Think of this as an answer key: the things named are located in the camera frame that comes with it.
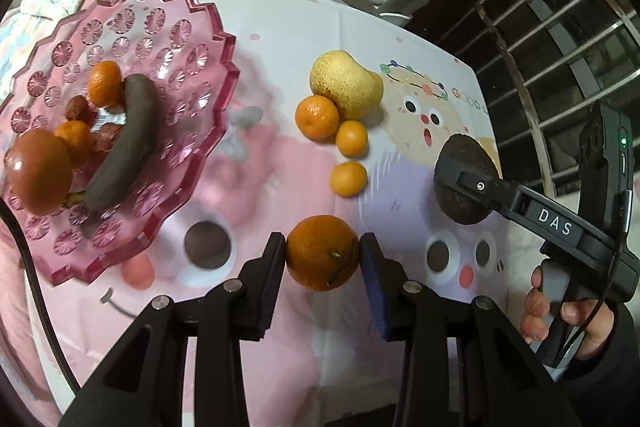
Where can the small brown lychee fruit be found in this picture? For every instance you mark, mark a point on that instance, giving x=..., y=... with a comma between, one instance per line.
x=79, y=109

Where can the red apple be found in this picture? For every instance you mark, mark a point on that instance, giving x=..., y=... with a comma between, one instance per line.
x=39, y=171

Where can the yellow pear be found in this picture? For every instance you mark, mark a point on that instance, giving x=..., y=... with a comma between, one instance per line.
x=355, y=90

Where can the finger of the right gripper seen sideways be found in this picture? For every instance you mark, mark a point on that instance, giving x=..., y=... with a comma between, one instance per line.
x=464, y=192

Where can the small orange tangerine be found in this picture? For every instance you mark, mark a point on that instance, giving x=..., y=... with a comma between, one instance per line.
x=349, y=179
x=351, y=139

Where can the orange tangerine with stem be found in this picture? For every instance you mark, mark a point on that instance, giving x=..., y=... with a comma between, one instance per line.
x=78, y=140

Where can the small orange tangerine lower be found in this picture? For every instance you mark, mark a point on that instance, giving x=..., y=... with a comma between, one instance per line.
x=349, y=179

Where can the person's right hand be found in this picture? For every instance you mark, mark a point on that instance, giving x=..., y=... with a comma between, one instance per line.
x=537, y=307

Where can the dark overripe banana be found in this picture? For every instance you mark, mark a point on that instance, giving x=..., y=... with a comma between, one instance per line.
x=135, y=143

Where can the dark avocado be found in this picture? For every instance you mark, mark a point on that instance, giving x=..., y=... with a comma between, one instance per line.
x=463, y=148

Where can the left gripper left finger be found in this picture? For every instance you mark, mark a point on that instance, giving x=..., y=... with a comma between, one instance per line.
x=261, y=278

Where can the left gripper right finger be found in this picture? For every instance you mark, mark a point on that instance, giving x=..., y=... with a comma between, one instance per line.
x=384, y=280

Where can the metal bed rail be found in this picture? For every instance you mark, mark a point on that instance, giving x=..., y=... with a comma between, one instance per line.
x=541, y=65

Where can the cartoon printed bedsheet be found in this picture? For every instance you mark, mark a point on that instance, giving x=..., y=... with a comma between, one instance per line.
x=230, y=166

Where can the orange tangerine with crack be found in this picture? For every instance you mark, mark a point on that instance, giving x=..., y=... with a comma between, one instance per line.
x=322, y=253

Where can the pink crystal fruit tray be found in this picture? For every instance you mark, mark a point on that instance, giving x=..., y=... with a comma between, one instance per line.
x=181, y=45

